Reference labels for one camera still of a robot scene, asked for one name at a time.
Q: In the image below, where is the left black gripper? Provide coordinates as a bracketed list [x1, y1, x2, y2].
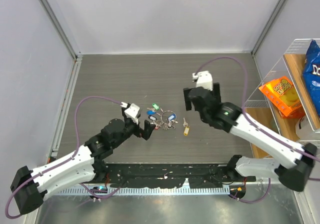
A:
[112, 116, 156, 148]

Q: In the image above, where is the keyring with tagged keys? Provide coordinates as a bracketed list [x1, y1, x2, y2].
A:
[146, 103, 178, 131]

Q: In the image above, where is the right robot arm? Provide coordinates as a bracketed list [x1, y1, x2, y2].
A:
[183, 86, 317, 192]

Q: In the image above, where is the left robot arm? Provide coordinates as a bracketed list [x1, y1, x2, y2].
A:
[10, 106, 156, 216]

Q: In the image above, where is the key with yellow tag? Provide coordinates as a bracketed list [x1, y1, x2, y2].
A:
[183, 117, 190, 136]

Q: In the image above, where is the orange Scrub Daddy box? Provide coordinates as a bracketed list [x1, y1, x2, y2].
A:
[258, 76, 305, 119]

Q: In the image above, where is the blue chip bag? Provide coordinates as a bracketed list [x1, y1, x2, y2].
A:
[302, 39, 320, 116]

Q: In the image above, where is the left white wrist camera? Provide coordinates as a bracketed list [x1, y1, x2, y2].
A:
[124, 103, 141, 125]

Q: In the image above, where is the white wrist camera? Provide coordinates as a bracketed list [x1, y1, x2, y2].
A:
[192, 70, 213, 91]
[124, 103, 141, 125]

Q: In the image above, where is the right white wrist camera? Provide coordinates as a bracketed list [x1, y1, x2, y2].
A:
[192, 70, 213, 91]

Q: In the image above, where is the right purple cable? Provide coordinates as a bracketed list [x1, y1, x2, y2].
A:
[195, 56, 320, 205]

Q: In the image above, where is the purple cable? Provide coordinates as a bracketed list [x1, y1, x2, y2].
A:
[195, 56, 320, 205]
[4, 95, 126, 220]

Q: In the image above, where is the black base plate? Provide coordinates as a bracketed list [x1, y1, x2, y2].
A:
[99, 163, 256, 189]

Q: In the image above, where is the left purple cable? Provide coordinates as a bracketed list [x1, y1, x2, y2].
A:
[4, 95, 126, 220]

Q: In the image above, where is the wire shelf rack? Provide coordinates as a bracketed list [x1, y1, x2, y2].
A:
[245, 38, 320, 147]

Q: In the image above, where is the white slotted cable duct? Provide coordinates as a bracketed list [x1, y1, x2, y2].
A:
[56, 184, 230, 196]

